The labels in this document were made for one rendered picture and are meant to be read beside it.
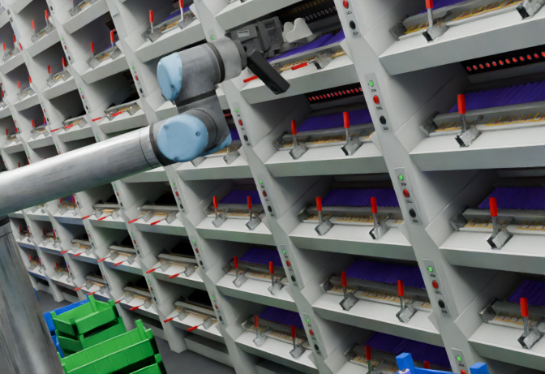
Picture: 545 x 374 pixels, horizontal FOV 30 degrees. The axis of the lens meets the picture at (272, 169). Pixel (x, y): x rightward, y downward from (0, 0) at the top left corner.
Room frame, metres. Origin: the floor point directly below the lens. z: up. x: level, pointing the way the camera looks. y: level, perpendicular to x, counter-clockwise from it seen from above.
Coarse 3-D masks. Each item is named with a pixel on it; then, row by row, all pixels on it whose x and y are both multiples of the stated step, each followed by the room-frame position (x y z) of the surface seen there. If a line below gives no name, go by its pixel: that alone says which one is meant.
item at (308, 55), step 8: (320, 48) 2.29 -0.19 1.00; (328, 48) 2.24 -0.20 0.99; (336, 48) 2.21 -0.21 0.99; (288, 56) 2.45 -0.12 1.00; (296, 56) 2.39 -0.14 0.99; (304, 56) 2.35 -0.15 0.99; (312, 56) 2.32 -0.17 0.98; (336, 56) 2.20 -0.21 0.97; (280, 64) 2.48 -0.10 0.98; (288, 64) 2.43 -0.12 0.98
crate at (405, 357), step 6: (402, 354) 1.66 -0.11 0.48; (408, 354) 1.65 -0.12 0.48; (402, 360) 1.64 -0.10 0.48; (408, 360) 1.65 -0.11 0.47; (402, 366) 1.65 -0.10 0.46; (408, 366) 1.64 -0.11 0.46; (474, 366) 1.50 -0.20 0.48; (480, 366) 1.49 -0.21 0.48; (486, 366) 1.50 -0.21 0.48; (396, 372) 1.65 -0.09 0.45; (414, 372) 1.65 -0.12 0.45; (420, 372) 1.64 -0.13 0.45; (426, 372) 1.62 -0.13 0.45; (432, 372) 1.61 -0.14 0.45; (438, 372) 1.60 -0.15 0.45; (444, 372) 1.58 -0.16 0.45; (450, 372) 1.57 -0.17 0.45; (474, 372) 1.49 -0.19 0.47; (480, 372) 1.49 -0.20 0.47; (486, 372) 1.49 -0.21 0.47
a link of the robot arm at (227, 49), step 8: (216, 40) 2.18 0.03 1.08; (224, 40) 2.17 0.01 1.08; (224, 48) 2.15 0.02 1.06; (232, 48) 2.16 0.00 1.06; (224, 56) 2.14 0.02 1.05; (232, 56) 2.15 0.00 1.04; (224, 64) 2.14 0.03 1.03; (232, 64) 2.15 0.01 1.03; (240, 64) 2.16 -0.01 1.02; (232, 72) 2.16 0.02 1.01; (240, 72) 2.18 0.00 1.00; (224, 80) 2.17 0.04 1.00
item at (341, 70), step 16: (336, 16) 2.42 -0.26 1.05; (336, 64) 2.17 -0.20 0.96; (352, 64) 2.08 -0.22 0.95; (240, 80) 2.63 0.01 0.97; (256, 80) 2.59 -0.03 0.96; (288, 80) 2.36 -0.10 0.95; (304, 80) 2.30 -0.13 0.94; (320, 80) 2.24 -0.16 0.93; (336, 80) 2.18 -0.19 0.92; (352, 80) 2.12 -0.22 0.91; (256, 96) 2.56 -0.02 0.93; (272, 96) 2.49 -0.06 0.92; (288, 96) 2.42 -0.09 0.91
